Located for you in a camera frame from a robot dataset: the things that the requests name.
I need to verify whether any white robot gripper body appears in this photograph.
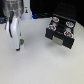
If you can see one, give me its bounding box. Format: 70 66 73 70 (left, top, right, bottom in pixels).
2 0 23 18

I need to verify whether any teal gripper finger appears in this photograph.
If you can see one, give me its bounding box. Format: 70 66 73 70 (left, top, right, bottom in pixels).
4 15 16 38
12 18 21 49

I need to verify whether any black kcup holder drawer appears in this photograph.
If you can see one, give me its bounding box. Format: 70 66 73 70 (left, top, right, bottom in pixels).
44 1 82 50

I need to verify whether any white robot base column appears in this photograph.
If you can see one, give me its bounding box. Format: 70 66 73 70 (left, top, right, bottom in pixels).
23 0 32 20

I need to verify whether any red-lid kcup front left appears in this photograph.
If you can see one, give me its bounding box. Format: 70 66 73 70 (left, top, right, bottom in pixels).
48 25 56 31

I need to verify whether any red-lid kcup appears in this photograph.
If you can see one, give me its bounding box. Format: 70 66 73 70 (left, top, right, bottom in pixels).
64 31 73 38
52 17 59 22
48 25 56 31

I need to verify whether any red-lid kcup back left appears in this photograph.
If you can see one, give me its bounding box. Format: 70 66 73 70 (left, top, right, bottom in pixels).
52 17 59 22

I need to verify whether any red-lid kcup front right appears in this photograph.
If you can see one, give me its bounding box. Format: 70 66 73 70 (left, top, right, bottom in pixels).
64 31 73 38

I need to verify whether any blue-lid kcup back right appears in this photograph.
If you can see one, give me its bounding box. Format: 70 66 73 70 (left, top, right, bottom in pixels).
66 21 74 28

